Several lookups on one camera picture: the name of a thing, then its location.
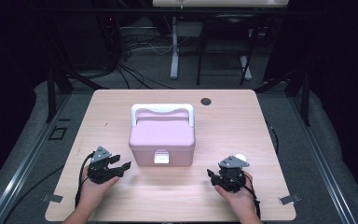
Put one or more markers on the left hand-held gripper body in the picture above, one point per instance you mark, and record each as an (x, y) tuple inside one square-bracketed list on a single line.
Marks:
[(101, 171)]

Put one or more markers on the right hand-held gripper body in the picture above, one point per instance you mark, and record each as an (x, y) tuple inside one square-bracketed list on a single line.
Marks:
[(231, 179)]

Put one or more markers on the white-capped small bottle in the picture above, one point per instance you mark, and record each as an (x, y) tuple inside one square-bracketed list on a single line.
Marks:
[(241, 157)]

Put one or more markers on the pink storage box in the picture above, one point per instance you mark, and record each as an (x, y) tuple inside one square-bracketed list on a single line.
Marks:
[(161, 137)]

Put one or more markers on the person's left hand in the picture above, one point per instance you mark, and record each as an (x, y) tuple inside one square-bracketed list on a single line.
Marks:
[(90, 193)]

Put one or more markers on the person's right hand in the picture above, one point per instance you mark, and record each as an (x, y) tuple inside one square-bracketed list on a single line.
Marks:
[(242, 200)]

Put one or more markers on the grey metal table clip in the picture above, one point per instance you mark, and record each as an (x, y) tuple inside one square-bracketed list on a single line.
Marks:
[(289, 199), (52, 198)]

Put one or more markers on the black table grommet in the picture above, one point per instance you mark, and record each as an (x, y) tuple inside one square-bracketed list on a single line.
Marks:
[(205, 101)]

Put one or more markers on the black metal stand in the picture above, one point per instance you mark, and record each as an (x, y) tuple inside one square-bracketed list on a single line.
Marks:
[(51, 93), (305, 99)]

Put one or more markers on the white desk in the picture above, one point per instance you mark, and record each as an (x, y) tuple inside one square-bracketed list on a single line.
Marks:
[(174, 46)]

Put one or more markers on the black chair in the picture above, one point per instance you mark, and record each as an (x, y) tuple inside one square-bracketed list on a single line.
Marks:
[(227, 46)]

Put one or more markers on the aluminium floor rail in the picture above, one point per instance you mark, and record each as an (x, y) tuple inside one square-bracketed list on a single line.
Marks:
[(28, 161), (320, 155)]

